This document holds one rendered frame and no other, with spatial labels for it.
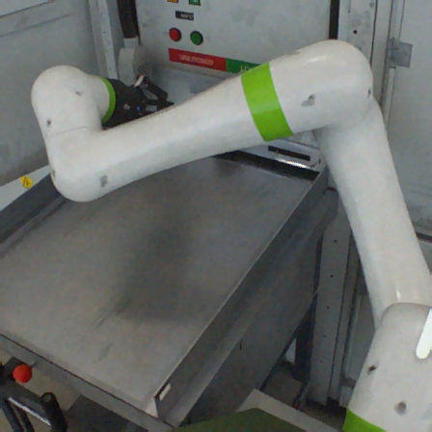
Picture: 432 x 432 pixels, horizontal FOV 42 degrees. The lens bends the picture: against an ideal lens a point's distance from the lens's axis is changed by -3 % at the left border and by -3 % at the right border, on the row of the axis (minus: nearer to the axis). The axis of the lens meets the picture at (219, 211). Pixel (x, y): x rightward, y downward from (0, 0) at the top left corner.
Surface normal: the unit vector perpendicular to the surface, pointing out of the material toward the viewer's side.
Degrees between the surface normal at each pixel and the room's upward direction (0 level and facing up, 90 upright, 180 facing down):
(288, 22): 90
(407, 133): 90
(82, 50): 90
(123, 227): 0
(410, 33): 90
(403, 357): 43
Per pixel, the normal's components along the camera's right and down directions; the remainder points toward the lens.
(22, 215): 0.86, 0.28
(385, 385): -0.65, -0.31
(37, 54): 0.65, 0.44
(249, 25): -0.50, 0.55
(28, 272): -0.04, -0.79
